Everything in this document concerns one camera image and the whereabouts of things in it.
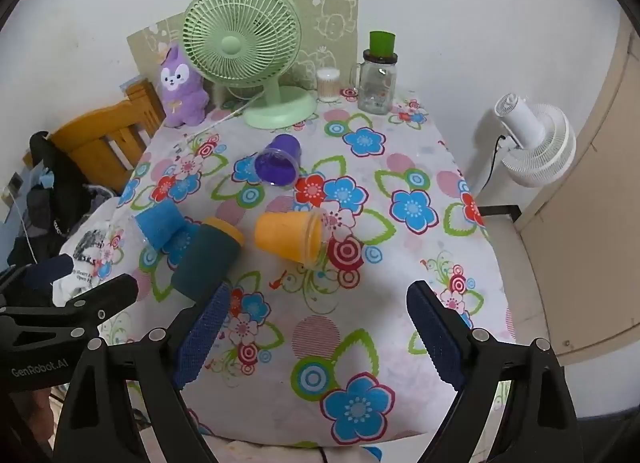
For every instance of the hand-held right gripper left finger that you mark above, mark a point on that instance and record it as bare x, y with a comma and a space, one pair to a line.
202, 335

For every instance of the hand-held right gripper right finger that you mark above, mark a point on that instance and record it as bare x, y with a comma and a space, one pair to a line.
434, 335

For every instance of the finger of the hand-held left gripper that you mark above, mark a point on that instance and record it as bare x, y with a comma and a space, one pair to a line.
107, 295

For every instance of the orange cup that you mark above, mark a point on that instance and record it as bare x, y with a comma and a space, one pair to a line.
285, 238

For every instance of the dark green cup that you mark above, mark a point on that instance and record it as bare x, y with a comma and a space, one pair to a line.
205, 263

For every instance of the blue cup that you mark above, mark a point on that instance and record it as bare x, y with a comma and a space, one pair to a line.
157, 228

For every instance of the purple cup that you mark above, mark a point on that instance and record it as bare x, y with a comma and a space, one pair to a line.
277, 163

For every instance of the white printed shirt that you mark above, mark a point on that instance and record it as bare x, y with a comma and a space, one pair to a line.
85, 249

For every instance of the dark blue cloth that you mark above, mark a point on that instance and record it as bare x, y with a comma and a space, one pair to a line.
47, 271

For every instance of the floral tablecloth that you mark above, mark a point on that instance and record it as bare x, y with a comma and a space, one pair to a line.
380, 293

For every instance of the dark clothes pile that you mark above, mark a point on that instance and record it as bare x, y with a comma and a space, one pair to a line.
50, 193

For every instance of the wooden chair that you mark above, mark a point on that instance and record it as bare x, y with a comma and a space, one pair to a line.
95, 143

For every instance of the beige cabinet door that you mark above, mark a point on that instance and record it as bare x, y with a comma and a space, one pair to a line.
590, 218

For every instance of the purple plush toy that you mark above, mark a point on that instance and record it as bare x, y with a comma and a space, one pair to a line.
182, 93

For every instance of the white floor fan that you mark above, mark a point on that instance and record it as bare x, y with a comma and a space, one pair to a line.
527, 125

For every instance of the glass jar with green lid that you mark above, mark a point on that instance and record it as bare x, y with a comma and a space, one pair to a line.
376, 88

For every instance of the cotton swab container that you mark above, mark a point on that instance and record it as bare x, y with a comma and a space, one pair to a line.
328, 85

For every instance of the green desk fan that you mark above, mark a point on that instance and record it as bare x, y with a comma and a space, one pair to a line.
232, 45

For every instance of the beige patterned board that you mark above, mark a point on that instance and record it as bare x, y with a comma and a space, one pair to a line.
330, 18

